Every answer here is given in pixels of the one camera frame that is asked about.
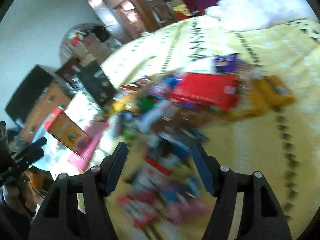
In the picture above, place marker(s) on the wooden cabinet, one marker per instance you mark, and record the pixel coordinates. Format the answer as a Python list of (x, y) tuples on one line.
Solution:
[(47, 110)]

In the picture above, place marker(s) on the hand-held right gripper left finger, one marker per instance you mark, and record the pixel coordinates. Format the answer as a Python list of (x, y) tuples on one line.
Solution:
[(117, 165)]

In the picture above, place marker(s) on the purple white snack packet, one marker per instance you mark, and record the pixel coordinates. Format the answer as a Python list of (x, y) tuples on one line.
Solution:
[(217, 63)]

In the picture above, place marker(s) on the large red snack bag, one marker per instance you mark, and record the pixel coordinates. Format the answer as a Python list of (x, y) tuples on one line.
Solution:
[(205, 92)]

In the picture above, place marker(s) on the pile of cardboard boxes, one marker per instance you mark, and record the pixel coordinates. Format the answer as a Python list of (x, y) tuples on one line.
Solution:
[(85, 47)]

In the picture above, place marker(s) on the orange snack packet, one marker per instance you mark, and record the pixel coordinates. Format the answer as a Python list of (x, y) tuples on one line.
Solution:
[(247, 105)]

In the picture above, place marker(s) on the black box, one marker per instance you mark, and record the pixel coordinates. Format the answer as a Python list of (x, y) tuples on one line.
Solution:
[(96, 85)]

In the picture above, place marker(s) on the white pillow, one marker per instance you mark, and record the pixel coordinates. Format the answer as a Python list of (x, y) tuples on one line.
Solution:
[(262, 7)]

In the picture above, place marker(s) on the red gift box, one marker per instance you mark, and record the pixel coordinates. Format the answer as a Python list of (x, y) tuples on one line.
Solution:
[(181, 8)]

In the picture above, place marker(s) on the pink box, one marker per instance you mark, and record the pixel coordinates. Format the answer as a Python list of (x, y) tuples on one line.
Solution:
[(92, 142)]

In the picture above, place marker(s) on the orange red box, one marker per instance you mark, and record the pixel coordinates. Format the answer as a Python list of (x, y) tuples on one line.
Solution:
[(66, 130)]

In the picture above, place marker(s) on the wooden door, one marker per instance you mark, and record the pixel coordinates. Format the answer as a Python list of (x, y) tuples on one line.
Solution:
[(110, 7)]

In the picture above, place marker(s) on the wooden bookshelf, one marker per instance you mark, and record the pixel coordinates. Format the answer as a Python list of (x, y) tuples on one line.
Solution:
[(155, 0)]

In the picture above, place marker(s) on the black bag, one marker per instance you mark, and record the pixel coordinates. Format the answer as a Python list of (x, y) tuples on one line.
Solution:
[(101, 32)]

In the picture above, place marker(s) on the black television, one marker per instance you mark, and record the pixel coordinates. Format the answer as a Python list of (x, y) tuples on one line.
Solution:
[(27, 92)]

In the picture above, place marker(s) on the pile of mixed snack packets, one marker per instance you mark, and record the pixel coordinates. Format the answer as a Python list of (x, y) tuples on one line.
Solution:
[(160, 192)]

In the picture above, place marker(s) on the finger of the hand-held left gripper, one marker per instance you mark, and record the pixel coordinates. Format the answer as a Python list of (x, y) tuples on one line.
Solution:
[(37, 142), (31, 156)]

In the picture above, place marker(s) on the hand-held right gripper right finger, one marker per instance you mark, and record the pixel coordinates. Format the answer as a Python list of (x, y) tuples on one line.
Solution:
[(202, 167)]

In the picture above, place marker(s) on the yellow snack packet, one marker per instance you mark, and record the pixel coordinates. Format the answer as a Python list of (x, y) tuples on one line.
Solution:
[(275, 92)]

